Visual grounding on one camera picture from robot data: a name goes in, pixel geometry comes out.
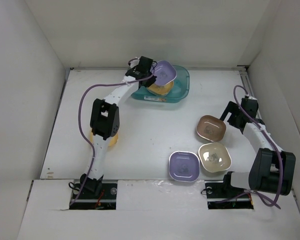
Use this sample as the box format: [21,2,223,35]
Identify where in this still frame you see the light purple plate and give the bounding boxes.
[154,60,177,86]

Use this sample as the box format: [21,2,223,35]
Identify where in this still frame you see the yellow plate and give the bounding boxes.
[89,129,119,147]
[146,81,174,96]

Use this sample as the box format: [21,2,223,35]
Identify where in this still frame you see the brown plate with panda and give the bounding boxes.
[196,115,227,142]

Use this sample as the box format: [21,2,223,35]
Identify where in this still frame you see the dark purple plate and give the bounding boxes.
[168,151,200,183]

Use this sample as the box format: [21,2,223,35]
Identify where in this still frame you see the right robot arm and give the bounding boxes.
[220,95,296,197]

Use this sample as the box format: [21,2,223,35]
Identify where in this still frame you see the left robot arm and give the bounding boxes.
[78,56,156,199]

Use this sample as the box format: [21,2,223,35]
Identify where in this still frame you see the teal plastic bin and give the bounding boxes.
[131,65,190,104]

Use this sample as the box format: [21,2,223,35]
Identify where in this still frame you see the beige plate front right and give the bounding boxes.
[198,142,232,173]

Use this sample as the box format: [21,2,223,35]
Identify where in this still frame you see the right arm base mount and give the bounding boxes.
[201,180,254,210]

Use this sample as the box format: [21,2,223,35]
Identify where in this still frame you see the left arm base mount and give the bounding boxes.
[69,181,118,210]

